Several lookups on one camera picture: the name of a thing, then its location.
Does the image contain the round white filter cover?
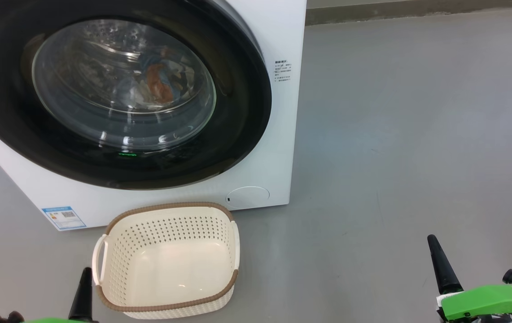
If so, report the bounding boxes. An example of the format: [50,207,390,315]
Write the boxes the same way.
[226,186,271,210]

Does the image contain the white crumpled cloth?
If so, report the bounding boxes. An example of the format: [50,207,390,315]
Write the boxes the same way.
[127,84,158,109]

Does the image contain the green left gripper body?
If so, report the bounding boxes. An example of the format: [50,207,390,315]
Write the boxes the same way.
[22,317,100,323]

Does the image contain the blue white energy label sticker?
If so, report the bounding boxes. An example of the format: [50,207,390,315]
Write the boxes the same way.
[41,205,87,231]

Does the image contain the dark round glass washer door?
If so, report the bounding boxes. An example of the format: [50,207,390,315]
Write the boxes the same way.
[0,0,273,191]

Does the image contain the blue cartoon print garment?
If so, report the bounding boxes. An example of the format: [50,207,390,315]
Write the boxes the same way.
[136,48,194,105]

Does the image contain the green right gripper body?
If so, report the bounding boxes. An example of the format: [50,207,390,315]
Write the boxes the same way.
[436,284,512,323]

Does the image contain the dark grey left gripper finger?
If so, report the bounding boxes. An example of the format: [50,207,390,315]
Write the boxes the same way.
[68,267,94,322]

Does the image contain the dark wall baseboard strip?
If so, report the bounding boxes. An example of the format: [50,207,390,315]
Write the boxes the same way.
[305,0,512,26]

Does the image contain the white front-load washing machine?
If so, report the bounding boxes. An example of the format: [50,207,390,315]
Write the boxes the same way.
[0,0,307,232]

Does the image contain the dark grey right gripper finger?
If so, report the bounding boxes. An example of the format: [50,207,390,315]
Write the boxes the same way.
[427,234,464,296]

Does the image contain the cream perforated laundry basket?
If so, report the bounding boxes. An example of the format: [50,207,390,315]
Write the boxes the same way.
[92,201,241,320]

